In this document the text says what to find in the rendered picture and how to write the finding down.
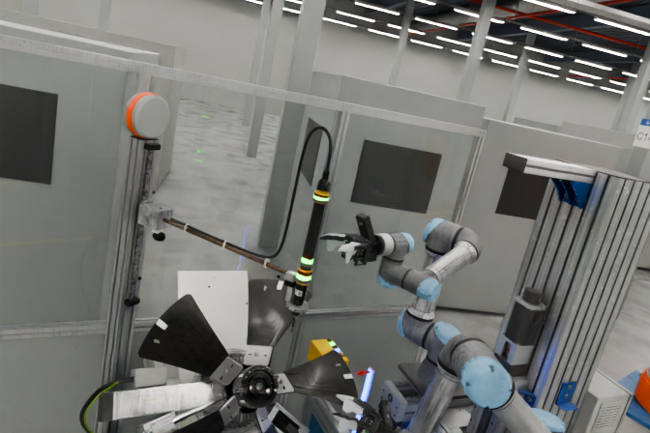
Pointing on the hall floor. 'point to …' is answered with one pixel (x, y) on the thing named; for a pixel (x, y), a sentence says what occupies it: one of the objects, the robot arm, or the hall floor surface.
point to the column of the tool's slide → (121, 331)
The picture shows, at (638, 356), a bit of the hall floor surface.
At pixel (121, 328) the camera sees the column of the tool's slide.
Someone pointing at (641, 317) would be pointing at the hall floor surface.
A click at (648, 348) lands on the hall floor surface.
